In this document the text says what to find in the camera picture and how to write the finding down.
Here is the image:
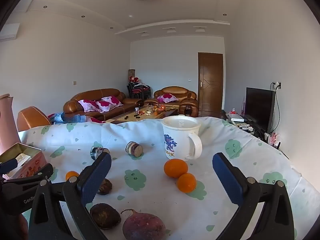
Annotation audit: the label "brown leather sofa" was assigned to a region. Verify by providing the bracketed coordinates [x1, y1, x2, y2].
[63, 88, 144, 121]

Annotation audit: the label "assorted snacks pile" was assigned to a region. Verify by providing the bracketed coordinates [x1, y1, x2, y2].
[144, 104, 175, 115]

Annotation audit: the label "white cloud-print tablecloth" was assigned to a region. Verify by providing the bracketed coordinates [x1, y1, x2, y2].
[17, 116, 308, 240]

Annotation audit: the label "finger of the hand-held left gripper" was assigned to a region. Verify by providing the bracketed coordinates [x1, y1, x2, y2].
[2, 164, 54, 185]
[0, 159, 18, 178]

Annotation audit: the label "black wall cable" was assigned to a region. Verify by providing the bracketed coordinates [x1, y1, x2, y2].
[270, 81, 282, 133]

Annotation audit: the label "blue plaid blanket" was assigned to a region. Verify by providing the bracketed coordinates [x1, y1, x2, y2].
[47, 112, 105, 124]

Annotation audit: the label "dark television cabinet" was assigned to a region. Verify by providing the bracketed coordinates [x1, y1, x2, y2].
[221, 110, 289, 155]

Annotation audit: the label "brown leather armchair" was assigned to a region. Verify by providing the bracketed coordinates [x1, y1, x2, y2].
[144, 86, 199, 117]

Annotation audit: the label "brown wooden door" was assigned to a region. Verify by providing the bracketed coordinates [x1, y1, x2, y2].
[198, 52, 224, 117]

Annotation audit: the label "purple radish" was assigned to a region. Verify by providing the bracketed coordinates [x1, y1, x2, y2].
[121, 209, 166, 240]

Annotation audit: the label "flat white box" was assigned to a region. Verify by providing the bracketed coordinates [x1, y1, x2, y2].
[226, 113, 245, 122]

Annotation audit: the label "pink tin box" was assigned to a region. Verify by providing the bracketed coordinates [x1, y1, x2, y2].
[0, 142, 48, 179]

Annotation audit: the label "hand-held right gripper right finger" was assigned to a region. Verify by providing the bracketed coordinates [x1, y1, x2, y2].
[212, 152, 295, 240]

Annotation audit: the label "dark wrinkled passion fruit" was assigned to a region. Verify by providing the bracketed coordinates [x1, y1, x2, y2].
[97, 178, 113, 195]
[89, 203, 122, 230]

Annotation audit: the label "large orange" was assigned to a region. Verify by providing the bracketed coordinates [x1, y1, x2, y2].
[164, 159, 188, 179]

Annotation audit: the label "wooden coffee table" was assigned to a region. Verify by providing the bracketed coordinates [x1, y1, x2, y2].
[106, 105, 179, 124]

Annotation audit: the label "pink kettle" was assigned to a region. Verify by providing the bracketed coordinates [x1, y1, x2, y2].
[0, 94, 22, 155]

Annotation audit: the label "black television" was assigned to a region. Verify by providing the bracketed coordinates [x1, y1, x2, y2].
[245, 87, 276, 133]

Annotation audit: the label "orange leather chair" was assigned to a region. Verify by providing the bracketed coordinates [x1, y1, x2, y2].
[17, 106, 52, 132]

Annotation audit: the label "pink floral pillow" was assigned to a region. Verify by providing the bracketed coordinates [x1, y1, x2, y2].
[78, 99, 102, 113]
[157, 93, 179, 104]
[96, 95, 124, 113]

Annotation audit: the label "white printed mug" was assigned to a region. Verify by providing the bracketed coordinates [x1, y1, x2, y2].
[161, 114, 203, 162]

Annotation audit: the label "stacked black chairs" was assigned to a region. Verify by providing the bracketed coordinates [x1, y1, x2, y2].
[127, 81, 152, 100]

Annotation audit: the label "printed paper liner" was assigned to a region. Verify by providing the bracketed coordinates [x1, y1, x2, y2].
[14, 152, 33, 167]

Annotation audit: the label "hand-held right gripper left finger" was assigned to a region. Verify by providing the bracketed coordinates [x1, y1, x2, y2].
[29, 152, 112, 240]

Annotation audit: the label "small orange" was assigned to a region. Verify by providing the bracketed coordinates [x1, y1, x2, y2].
[65, 170, 80, 181]

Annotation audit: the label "white air conditioner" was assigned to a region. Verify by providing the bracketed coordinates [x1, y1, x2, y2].
[0, 23, 20, 42]

